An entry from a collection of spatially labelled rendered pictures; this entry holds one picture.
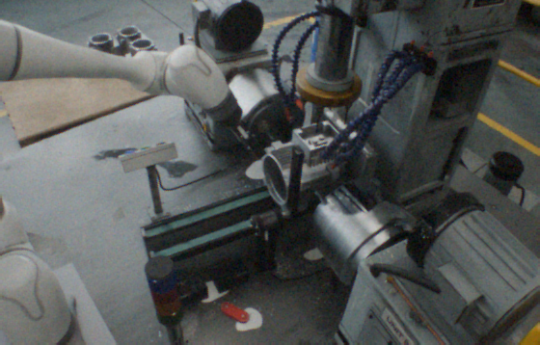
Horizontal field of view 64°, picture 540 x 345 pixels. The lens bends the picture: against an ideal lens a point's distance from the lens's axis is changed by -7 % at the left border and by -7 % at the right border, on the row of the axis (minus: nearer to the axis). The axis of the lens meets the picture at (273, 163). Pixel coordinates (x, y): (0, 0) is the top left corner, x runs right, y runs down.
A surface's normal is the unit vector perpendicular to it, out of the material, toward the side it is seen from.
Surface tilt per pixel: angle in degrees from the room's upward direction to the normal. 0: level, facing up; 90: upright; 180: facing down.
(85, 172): 0
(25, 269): 6
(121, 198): 0
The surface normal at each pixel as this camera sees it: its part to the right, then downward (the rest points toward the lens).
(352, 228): -0.52, -0.40
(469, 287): 0.05, -0.74
